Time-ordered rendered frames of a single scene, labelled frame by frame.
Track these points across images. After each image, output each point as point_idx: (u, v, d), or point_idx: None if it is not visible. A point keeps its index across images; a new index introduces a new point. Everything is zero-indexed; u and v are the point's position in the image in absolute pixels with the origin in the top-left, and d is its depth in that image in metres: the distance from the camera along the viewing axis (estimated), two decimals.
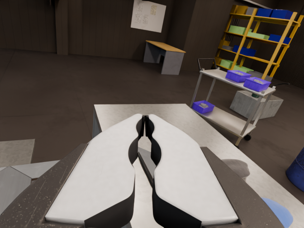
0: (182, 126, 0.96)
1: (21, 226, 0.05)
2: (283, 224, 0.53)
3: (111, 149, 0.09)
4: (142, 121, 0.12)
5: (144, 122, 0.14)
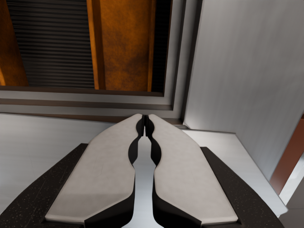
0: None
1: (21, 226, 0.05)
2: None
3: (111, 149, 0.09)
4: (142, 121, 0.12)
5: (144, 122, 0.14)
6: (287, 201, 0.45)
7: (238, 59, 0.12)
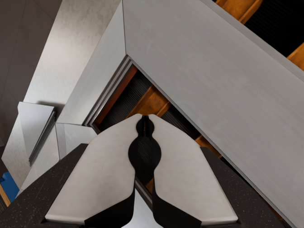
0: None
1: (21, 226, 0.05)
2: None
3: (111, 149, 0.09)
4: (142, 121, 0.12)
5: (144, 122, 0.14)
6: None
7: None
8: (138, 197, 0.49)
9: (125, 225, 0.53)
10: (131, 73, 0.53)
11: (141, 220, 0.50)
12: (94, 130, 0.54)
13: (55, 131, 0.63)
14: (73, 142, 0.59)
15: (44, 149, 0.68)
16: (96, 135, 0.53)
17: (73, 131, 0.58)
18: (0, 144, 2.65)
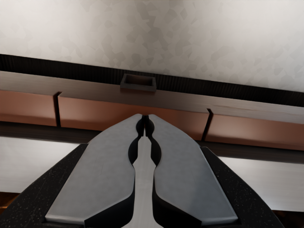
0: None
1: (21, 226, 0.05)
2: None
3: (111, 149, 0.09)
4: (142, 121, 0.12)
5: (144, 122, 0.14)
6: None
7: (12, 177, 0.23)
8: None
9: None
10: None
11: None
12: None
13: None
14: None
15: None
16: None
17: None
18: None
